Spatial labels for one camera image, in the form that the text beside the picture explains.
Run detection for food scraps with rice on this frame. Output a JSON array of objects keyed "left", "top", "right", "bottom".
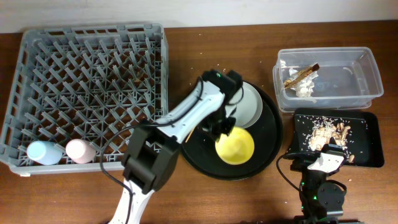
[{"left": 295, "top": 115, "right": 359, "bottom": 164}]

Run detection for wooden chopstick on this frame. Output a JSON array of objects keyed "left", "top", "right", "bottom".
[{"left": 185, "top": 126, "right": 197, "bottom": 143}]

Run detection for yellow plastic bowl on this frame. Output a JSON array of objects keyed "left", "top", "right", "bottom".
[{"left": 215, "top": 127, "right": 255, "bottom": 166}]

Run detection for grey round plate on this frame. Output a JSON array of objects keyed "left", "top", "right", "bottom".
[{"left": 225, "top": 82, "right": 262, "bottom": 128}]

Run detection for white tissue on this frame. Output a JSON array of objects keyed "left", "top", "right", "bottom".
[{"left": 290, "top": 72, "right": 318, "bottom": 98}]

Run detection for gold brown snack wrapper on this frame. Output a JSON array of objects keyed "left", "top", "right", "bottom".
[{"left": 284, "top": 63, "right": 320, "bottom": 88}]

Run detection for pink plastic cup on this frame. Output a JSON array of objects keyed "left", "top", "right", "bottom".
[{"left": 65, "top": 139, "right": 96, "bottom": 164}]

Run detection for light blue plastic cup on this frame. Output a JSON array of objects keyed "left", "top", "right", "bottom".
[{"left": 27, "top": 141, "right": 63, "bottom": 166}]

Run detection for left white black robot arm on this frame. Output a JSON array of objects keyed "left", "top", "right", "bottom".
[{"left": 105, "top": 70, "right": 243, "bottom": 223}]

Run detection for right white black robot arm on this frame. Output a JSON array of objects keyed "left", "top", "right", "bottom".
[{"left": 289, "top": 144, "right": 347, "bottom": 224}]

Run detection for clear plastic waste bin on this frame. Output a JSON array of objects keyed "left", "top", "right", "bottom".
[{"left": 272, "top": 47, "right": 384, "bottom": 113}]

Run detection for grey plastic dishwasher rack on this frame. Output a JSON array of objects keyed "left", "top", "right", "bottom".
[{"left": 1, "top": 24, "right": 169, "bottom": 176}]

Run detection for round black serving tray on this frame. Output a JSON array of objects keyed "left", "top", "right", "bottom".
[{"left": 181, "top": 86, "right": 283, "bottom": 180}]

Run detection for black rectangular tray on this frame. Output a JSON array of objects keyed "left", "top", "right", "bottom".
[{"left": 288, "top": 108, "right": 384, "bottom": 167}]

